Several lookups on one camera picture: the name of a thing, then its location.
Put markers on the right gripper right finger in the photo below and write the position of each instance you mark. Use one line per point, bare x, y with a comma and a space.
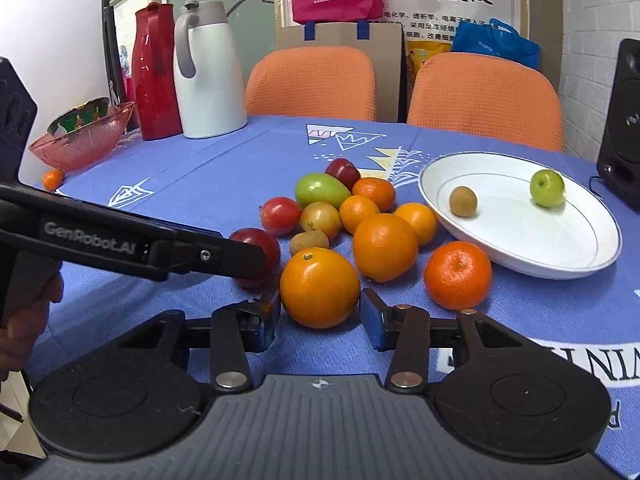
403, 330

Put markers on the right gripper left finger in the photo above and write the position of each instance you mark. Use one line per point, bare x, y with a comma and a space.
249, 326

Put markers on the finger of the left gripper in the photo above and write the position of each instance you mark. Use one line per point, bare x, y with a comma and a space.
210, 253

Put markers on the red-orange tangerine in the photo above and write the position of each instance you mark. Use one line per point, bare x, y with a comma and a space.
458, 276

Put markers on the large orange front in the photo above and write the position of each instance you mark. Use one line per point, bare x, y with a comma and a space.
319, 288

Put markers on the large orange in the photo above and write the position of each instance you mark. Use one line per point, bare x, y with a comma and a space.
319, 288
384, 247

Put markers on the pink-red plum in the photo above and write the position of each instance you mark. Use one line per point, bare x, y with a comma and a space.
280, 215

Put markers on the small orange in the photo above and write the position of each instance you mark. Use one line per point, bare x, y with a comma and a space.
355, 210
421, 218

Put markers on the large green mango apple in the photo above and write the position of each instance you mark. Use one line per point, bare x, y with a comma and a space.
320, 187

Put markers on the brown longan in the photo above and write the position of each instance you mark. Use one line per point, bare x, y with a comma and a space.
308, 239
463, 202

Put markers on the dark red plum back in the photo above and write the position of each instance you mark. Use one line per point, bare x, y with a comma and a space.
344, 171

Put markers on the small green apple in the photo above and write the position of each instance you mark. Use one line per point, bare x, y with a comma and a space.
547, 188

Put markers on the person's left hand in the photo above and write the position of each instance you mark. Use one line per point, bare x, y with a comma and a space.
25, 326

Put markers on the small tangerine near bowl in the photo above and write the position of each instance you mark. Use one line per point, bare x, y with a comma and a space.
52, 180

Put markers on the pink glass bowl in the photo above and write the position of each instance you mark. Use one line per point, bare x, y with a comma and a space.
83, 135

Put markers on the white thermos jug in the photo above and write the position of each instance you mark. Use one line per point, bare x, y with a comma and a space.
207, 70

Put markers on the white oval plate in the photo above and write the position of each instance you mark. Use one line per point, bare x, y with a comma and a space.
576, 239

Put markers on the left orange chair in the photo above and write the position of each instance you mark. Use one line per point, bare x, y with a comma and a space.
324, 82

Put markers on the orange chair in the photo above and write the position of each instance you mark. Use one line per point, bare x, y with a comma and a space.
486, 96
324, 82

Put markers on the red thermos jug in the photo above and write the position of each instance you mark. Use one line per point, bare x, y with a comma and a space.
153, 72

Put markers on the right orange chair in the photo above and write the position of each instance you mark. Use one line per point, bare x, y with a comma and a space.
486, 96

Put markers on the black speaker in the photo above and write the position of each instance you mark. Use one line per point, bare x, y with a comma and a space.
618, 162

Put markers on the brown paper bag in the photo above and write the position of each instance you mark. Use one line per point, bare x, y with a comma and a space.
383, 43

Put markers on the yellow snack bag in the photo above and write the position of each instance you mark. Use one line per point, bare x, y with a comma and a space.
419, 51

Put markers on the blue plastic bag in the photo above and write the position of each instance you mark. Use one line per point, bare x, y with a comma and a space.
498, 39

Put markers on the white poster with characters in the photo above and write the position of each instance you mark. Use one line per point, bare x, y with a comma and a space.
450, 5

